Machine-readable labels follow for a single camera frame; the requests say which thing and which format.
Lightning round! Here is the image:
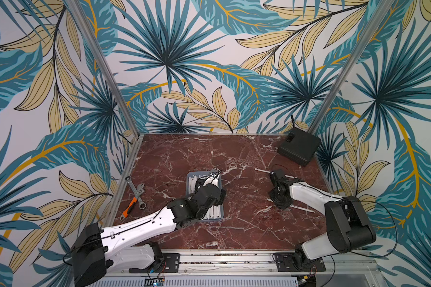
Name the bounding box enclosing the blue plastic storage tray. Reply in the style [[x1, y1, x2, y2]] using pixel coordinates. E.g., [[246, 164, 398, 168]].
[[186, 169, 224, 222]]

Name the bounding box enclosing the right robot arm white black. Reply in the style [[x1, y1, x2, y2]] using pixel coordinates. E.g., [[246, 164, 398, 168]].
[[269, 169, 377, 265]]

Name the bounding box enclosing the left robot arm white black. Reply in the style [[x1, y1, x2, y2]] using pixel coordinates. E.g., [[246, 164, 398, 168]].
[[69, 184, 226, 287]]

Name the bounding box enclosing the black box with antenna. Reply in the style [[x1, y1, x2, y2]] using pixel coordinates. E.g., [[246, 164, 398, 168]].
[[277, 115, 322, 167]]

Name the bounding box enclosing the white wrapped straw in tray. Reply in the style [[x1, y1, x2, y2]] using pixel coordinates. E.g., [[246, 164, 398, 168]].
[[188, 175, 198, 194]]

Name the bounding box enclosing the long white wrapped straw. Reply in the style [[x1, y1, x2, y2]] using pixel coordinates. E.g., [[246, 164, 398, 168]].
[[290, 204, 315, 213]]

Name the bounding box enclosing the white wrapped straw on table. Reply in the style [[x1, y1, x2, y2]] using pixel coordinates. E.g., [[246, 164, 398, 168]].
[[255, 168, 270, 173]]

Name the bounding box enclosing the green circuit board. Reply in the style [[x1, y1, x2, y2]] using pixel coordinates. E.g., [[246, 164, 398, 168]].
[[143, 277, 165, 287]]

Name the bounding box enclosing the orange handled adjustable wrench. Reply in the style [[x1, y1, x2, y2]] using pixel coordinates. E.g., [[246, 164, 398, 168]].
[[120, 176, 147, 221]]

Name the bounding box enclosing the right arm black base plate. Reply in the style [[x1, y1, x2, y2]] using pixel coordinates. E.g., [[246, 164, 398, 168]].
[[272, 252, 326, 273]]

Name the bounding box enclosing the aluminium front rail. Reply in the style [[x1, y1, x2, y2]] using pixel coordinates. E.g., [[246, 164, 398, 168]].
[[93, 248, 388, 287]]

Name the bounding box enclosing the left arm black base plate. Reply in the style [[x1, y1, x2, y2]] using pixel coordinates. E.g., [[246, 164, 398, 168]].
[[128, 253, 180, 274]]

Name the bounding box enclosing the right aluminium frame post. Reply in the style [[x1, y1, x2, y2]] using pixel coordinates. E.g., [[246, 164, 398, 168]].
[[308, 0, 395, 135]]

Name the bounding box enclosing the aluminium frame post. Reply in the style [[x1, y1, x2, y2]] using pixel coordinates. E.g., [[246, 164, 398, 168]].
[[308, 0, 395, 135], [67, 0, 140, 140]]

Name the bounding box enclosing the left aluminium frame post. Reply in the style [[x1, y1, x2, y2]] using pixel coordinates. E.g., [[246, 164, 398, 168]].
[[67, 0, 140, 140]]

